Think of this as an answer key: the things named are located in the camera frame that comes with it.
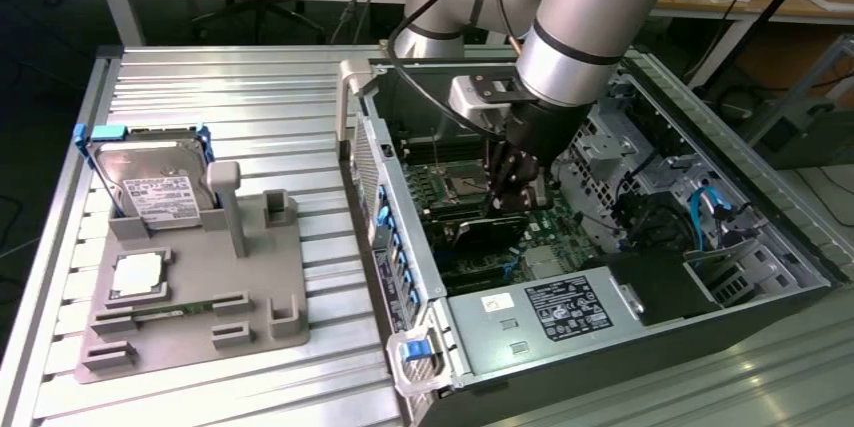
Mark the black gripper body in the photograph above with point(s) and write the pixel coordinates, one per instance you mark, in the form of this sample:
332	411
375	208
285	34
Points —
543	132

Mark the graphics card with metal bracket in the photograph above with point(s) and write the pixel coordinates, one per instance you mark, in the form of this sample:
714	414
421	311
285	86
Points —
493	232

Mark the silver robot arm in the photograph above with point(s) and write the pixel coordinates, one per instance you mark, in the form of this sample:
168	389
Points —
587	22

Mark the CPU socket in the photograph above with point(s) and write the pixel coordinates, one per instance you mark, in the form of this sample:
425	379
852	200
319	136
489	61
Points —
460	179

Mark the metal disk bay cage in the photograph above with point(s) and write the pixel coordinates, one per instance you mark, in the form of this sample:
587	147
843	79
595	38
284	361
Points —
600	157

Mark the green motherboard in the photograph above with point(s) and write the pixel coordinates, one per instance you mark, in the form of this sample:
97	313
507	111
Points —
553	242

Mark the black RAM stick with label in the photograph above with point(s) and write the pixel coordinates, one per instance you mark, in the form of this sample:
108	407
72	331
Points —
447	217

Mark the silver chipset heatsink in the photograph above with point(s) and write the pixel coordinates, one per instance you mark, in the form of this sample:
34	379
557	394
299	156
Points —
541	262

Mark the black plastic shroud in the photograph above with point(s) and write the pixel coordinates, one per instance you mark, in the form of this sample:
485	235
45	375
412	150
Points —
667	287

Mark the grey power supply unit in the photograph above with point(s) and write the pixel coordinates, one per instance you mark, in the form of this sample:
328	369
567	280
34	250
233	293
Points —
500	342

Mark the blue case latch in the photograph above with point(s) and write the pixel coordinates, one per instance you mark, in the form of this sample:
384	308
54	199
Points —
416	351

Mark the dark grey floor cabinet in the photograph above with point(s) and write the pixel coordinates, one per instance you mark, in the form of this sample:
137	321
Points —
807	137

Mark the open black PC case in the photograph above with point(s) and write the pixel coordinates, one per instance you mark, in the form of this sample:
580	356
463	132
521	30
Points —
667	372

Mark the grey parts rack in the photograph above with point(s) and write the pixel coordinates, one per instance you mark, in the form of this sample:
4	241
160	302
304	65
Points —
200	272

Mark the black office chair base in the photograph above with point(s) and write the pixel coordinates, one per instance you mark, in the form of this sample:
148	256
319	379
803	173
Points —
256	12

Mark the hard disk in blue caddy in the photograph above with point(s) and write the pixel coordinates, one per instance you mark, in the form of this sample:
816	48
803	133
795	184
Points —
160	182

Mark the green RAM stick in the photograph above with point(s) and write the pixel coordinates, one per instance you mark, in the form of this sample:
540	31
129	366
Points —
173	310

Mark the silver CPU chip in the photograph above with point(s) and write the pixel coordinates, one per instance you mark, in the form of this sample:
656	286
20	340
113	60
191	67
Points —
136	277

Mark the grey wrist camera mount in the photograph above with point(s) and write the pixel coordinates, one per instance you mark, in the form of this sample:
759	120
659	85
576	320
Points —
473	97

